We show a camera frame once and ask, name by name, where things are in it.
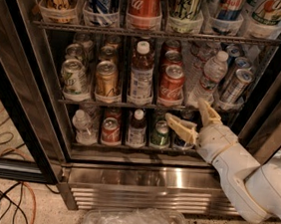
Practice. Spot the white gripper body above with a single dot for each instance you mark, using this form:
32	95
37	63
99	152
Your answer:
217	141

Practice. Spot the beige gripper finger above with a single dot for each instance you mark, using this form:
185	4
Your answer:
185	129
208	114

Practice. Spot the red coke can front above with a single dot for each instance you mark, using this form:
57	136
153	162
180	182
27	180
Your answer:
171	85

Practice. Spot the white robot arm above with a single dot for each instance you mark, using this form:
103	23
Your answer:
253	189

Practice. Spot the blue can bottom shelf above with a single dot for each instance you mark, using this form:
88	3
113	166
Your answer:
181	144

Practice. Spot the green can bottom shelf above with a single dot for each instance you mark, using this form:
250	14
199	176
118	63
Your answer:
160	134

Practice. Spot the silver slim can front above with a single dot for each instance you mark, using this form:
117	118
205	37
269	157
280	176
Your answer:
240	80

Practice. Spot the silver slim can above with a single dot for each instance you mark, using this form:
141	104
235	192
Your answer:
233	51
240	80
239	63

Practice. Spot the clear water bottle middle shelf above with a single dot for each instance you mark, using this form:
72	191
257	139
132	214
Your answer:
214	71

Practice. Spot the brown tea bottle bottom shelf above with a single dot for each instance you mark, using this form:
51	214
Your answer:
136	131

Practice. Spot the brown tea bottle shelf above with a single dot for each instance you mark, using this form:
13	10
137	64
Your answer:
136	131
141	74

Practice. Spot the right fridge glass door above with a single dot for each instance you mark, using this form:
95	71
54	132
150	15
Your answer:
261	134

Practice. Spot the brown tea bottle middle shelf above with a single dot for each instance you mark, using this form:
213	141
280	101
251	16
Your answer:
141	74

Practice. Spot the silver slim can rear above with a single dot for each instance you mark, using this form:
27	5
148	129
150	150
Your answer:
233	51

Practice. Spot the red coke can bottom shelf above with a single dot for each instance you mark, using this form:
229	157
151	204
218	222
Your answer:
111	132

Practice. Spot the red coke can shelf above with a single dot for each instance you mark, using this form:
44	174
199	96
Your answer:
143	13
111	132

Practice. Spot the red coke can rear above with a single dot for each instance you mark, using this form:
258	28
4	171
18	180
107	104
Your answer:
171	45

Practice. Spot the gold can front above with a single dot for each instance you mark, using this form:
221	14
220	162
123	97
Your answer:
107	82

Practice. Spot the gold can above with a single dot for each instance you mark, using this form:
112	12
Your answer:
107	82
108	53
114	41

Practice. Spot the water bottle bottom shelf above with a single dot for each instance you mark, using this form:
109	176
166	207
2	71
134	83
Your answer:
83	124

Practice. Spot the green lacroix can top shelf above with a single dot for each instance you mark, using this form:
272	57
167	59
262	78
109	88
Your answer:
184	16

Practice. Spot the red bull can top shelf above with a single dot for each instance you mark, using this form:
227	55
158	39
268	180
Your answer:
224	11

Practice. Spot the white can top shelf right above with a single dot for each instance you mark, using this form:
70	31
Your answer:
264	19

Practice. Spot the gold can rear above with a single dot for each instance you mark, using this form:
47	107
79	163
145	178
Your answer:
114	41

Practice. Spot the stainless steel display fridge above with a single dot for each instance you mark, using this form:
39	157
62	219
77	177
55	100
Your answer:
100	176

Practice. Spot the white green can front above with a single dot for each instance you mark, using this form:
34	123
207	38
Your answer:
76	86

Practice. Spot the white green can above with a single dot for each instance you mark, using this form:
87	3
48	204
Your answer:
76	51
76	86
85	39

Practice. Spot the red coke can top shelf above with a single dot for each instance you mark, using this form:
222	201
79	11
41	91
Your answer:
143	13

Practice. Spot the white green can rear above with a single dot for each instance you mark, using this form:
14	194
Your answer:
85	39

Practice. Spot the fridge sliding glass door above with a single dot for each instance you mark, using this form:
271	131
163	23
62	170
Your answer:
30	91

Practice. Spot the clear water bottle rear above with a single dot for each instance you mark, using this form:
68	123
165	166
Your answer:
202	51

